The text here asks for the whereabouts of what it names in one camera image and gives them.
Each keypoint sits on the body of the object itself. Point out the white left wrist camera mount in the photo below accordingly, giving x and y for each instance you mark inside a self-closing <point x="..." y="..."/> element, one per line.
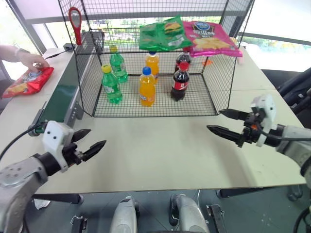
<point x="54" y="138"/>

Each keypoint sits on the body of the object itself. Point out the black metal bracket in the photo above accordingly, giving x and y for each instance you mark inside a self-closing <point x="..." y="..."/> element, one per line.
<point x="216" y="218"/>
<point x="79" y="224"/>

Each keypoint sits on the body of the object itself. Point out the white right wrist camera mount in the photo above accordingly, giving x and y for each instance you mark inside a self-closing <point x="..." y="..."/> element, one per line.
<point x="268" y="109"/>

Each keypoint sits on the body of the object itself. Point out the green burger snack bag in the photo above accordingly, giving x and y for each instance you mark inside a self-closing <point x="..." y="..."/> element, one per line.
<point x="162" y="36"/>

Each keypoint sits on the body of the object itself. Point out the black table base bar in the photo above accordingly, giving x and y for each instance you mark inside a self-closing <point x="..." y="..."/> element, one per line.
<point x="257" y="191"/>
<point x="58" y="197"/>

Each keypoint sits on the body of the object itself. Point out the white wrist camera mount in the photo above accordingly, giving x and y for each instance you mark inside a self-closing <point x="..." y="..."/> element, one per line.
<point x="54" y="138"/>
<point x="268" y="109"/>

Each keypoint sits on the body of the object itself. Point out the person's forearm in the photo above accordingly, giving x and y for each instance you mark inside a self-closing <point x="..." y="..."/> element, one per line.
<point x="9" y="53"/>

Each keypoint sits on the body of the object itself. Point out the orange soda bottle blue cap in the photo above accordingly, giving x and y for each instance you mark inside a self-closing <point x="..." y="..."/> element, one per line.
<point x="147" y="91"/>
<point x="152" y="64"/>

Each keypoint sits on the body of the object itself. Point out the pink potato chips bag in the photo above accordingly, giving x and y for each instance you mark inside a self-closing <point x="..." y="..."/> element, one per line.
<point x="209" y="40"/>

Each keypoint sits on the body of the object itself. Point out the person's bare hand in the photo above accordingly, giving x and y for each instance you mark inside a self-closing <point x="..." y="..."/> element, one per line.
<point x="35" y="60"/>

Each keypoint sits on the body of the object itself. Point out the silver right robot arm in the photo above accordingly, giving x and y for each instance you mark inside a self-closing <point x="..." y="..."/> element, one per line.
<point x="295" y="143"/>

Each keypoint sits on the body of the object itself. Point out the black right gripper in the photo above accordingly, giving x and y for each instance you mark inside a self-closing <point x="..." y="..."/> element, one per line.
<point x="251" y="132"/>

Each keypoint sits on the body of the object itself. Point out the black power adapter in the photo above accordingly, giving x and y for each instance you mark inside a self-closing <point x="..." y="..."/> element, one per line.
<point x="68" y="46"/>

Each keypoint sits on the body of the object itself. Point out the crumpled white paper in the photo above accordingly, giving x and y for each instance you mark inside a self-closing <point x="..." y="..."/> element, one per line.
<point x="41" y="204"/>

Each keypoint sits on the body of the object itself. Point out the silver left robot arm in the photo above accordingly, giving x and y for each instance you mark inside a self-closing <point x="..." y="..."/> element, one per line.
<point x="14" y="184"/>

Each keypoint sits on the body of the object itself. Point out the silver rounded robot leg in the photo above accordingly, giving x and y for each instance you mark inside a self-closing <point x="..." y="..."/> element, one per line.
<point x="192" y="216"/>
<point x="125" y="216"/>

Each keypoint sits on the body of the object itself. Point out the green soda bottle yellow cap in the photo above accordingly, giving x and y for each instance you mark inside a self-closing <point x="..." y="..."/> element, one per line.
<point x="118" y="65"/>
<point x="110" y="88"/>

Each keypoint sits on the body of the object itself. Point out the cola bottle red cap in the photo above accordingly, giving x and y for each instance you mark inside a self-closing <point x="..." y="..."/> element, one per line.
<point x="180" y="83"/>
<point x="183" y="58"/>

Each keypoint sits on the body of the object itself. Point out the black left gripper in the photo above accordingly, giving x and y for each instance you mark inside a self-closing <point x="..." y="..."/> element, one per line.
<point x="71" y="155"/>

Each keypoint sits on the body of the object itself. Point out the green conveyor belt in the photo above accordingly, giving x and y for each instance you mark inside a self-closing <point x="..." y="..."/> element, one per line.
<point x="63" y="94"/>

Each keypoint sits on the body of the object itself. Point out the small orange object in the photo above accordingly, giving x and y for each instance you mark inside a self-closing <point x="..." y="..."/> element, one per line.
<point x="207" y="62"/>

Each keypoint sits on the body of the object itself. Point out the red potato chips bag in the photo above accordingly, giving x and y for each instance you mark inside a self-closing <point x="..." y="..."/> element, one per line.
<point x="29" y="83"/>

